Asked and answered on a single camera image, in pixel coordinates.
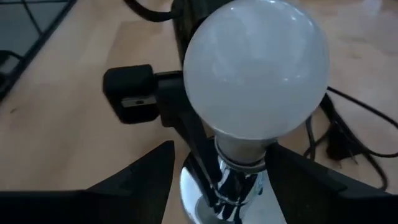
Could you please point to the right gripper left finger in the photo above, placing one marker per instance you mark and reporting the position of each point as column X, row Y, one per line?
column 118, row 202

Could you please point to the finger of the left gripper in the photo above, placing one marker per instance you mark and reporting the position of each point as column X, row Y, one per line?
column 174, row 99

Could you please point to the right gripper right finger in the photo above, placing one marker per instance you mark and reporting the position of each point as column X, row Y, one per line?
column 326, row 202

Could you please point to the chrome lamp base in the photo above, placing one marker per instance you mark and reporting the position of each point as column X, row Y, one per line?
column 248, row 186

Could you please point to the white lightbulb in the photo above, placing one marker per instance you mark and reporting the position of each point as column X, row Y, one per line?
column 255, row 71

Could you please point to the black aluminium table frame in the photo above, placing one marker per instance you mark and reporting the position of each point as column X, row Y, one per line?
column 38, row 42

